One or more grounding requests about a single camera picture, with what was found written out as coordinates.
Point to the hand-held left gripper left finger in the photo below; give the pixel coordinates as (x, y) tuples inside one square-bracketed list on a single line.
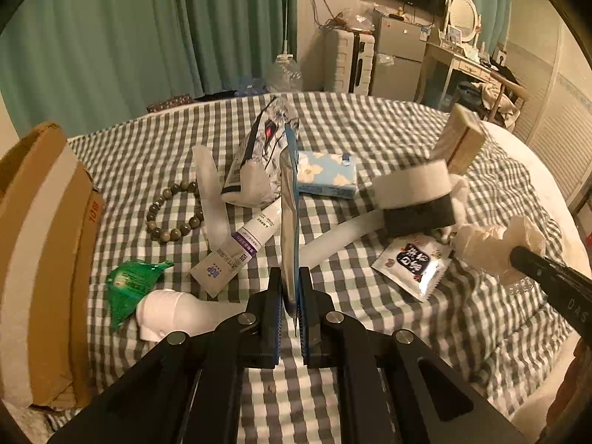
[(276, 319)]

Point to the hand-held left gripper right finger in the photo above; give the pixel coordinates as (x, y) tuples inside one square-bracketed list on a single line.
[(305, 323)]

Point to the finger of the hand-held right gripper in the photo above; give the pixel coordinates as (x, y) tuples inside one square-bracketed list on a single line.
[(532, 263)]

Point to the blue foil packet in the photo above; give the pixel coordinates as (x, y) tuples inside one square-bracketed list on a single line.
[(290, 222)]

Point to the black and white sponge block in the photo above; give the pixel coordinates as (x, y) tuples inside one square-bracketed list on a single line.
[(411, 185)]

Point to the green snack packet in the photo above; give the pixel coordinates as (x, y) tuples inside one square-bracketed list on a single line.
[(129, 286)]

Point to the brown cardboard box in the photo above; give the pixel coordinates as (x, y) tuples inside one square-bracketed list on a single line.
[(41, 240)]

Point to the white and purple tube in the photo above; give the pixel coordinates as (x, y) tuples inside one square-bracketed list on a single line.
[(231, 254)]

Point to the white mattress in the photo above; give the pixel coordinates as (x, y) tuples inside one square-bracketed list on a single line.
[(532, 171)]

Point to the white sachet with black print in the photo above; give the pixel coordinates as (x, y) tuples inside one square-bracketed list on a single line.
[(411, 263)]

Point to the white plastic strip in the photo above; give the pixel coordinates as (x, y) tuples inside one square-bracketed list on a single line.
[(210, 194)]

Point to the white louvred wardrobe door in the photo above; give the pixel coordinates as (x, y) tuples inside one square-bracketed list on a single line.
[(559, 125)]

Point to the blue floral tissue pack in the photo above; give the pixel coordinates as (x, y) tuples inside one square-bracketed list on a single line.
[(328, 171)]

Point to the pile of clothes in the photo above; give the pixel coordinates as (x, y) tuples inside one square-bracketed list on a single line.
[(497, 99)]

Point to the black and white patterned bag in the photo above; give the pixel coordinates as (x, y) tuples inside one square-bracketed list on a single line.
[(259, 148)]

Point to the grey checkered bed sheet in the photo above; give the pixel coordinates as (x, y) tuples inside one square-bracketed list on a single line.
[(138, 157)]

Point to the white dressing table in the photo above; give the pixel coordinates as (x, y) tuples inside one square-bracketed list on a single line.
[(458, 62)]

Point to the blue plastic bag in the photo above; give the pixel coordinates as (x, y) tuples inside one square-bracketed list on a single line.
[(252, 87)]

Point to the large clear water bottle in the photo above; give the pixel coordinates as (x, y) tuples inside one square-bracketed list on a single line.
[(285, 74)]

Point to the small grey fridge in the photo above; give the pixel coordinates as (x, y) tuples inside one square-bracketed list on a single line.
[(400, 55)]

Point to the oval table mirror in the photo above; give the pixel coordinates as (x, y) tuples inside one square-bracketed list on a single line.
[(464, 16)]

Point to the white suitcase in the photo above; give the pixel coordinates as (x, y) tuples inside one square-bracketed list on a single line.
[(347, 60)]

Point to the clear plastic bags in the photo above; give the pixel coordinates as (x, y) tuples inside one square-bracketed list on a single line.
[(363, 18)]

